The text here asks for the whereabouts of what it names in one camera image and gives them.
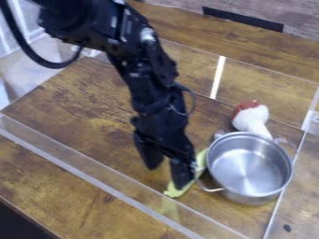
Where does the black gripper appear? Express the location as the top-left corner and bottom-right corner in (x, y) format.
(130, 99), (197, 190)

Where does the stainless steel pot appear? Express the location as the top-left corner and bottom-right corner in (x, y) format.
(197, 132), (296, 206)

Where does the red white toy mushroom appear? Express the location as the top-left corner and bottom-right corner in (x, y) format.
(232, 100), (272, 140)

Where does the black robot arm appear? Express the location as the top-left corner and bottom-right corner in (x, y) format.
(29, 0), (196, 189)

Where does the clear acrylic front barrier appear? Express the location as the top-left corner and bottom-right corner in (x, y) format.
(0, 113), (249, 239)

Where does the black cable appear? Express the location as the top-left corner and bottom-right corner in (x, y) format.
(166, 82), (197, 118)

